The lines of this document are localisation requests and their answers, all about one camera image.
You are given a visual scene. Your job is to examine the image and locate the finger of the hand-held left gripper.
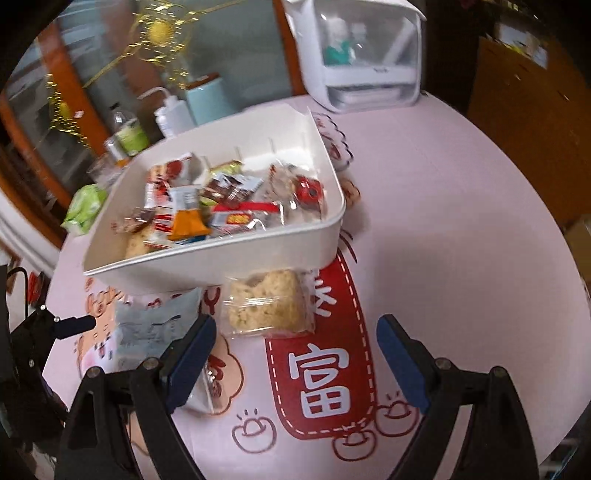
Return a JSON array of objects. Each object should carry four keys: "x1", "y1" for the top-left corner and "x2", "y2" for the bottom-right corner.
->
[{"x1": 53, "y1": 315, "x2": 96, "y2": 340}]

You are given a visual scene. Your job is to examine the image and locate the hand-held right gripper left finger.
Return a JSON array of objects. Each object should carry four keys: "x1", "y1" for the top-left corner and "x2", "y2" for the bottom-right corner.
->
[{"x1": 54, "y1": 315, "x2": 217, "y2": 480}]

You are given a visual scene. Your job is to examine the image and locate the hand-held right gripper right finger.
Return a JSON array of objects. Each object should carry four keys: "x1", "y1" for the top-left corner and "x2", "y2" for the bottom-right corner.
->
[{"x1": 376, "y1": 315, "x2": 539, "y2": 480}]

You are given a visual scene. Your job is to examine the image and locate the clear rice cake packet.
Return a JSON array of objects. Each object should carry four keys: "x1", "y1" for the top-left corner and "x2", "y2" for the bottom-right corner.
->
[{"x1": 221, "y1": 269, "x2": 317, "y2": 339}]

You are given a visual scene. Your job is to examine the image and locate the clear puffed rice packet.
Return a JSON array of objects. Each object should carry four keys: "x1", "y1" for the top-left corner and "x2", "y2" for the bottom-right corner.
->
[{"x1": 124, "y1": 230, "x2": 155, "y2": 259}]

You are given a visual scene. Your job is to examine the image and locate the orange snack packet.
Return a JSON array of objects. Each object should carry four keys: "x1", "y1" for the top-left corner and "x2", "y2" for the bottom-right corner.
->
[{"x1": 168, "y1": 187, "x2": 209, "y2": 242}]

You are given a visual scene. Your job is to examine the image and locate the white plastic tray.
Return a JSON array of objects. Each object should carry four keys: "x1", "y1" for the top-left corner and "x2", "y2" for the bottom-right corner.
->
[{"x1": 83, "y1": 102, "x2": 346, "y2": 292}]

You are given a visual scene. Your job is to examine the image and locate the red and white snack packet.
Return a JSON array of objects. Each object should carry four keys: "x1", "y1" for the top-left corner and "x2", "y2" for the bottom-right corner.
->
[{"x1": 144, "y1": 154, "x2": 197, "y2": 220}]

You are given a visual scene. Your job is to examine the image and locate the brown candy packet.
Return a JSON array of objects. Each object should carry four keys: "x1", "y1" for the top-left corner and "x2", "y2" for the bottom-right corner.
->
[{"x1": 202, "y1": 172, "x2": 257, "y2": 206}]

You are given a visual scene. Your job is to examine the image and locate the clear packet with red disc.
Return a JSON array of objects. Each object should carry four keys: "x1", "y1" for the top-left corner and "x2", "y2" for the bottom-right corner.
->
[{"x1": 270, "y1": 162, "x2": 326, "y2": 222}]

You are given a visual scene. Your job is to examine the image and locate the small clear snack packet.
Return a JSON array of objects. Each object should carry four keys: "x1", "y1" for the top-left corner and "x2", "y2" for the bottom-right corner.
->
[{"x1": 182, "y1": 355, "x2": 225, "y2": 414}]

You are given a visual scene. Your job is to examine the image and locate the blue face mask packet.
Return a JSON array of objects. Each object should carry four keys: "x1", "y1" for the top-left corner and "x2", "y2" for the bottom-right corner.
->
[{"x1": 113, "y1": 290, "x2": 205, "y2": 372}]

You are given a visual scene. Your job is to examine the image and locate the green tissue pack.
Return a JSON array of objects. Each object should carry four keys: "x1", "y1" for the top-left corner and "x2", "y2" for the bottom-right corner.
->
[{"x1": 61, "y1": 184, "x2": 109, "y2": 236}]

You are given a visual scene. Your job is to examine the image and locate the clear drinking glass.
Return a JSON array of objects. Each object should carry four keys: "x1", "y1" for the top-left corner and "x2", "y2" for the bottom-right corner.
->
[{"x1": 87, "y1": 157, "x2": 124, "y2": 190}]

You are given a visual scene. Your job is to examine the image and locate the glass bottle with green label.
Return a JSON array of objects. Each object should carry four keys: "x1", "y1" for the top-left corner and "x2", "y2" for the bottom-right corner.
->
[{"x1": 110, "y1": 104, "x2": 151, "y2": 157}]

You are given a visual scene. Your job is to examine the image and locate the glass door with gold ornament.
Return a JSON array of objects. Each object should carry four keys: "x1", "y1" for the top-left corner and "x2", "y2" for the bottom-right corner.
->
[
  {"x1": 0, "y1": 65, "x2": 112, "y2": 217},
  {"x1": 60, "y1": 0, "x2": 296, "y2": 139}
]

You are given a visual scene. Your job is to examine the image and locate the white squeeze bottle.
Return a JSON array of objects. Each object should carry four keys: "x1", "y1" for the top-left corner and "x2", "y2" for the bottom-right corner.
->
[{"x1": 139, "y1": 87, "x2": 197, "y2": 138}]

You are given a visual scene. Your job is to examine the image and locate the teal canister with brown lid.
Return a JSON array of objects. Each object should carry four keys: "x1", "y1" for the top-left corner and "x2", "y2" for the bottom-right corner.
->
[{"x1": 181, "y1": 74, "x2": 241, "y2": 126}]

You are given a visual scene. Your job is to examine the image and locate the brown wooden cabinet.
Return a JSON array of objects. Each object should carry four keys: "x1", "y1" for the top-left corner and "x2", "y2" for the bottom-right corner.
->
[{"x1": 466, "y1": 36, "x2": 591, "y2": 227}]

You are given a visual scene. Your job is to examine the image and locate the white countertop appliance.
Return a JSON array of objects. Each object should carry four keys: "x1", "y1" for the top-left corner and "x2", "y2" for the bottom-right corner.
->
[{"x1": 283, "y1": 0, "x2": 428, "y2": 114}]

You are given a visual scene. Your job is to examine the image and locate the black cable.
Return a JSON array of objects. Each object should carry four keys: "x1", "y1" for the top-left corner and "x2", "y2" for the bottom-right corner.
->
[{"x1": 4, "y1": 265, "x2": 31, "y2": 319}]

